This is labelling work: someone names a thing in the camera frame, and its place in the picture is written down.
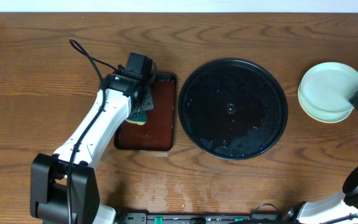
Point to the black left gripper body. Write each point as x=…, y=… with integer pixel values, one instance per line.
x=146, y=101

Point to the green scouring sponge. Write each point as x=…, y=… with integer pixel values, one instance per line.
x=137, y=118

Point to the yellow plate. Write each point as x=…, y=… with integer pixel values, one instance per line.
x=322, y=119

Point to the light green plate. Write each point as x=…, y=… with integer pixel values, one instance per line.
x=325, y=116
x=328, y=87

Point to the light green plate front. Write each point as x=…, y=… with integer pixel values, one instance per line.
x=325, y=116

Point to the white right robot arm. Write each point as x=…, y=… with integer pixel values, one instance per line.
x=343, y=206

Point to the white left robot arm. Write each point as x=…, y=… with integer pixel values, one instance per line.
x=63, y=187

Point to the black rectangular water tray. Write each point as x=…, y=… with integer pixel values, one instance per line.
x=157, y=133

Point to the round black serving tray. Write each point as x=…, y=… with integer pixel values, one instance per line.
x=233, y=109

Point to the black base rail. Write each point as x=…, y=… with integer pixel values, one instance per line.
x=143, y=218

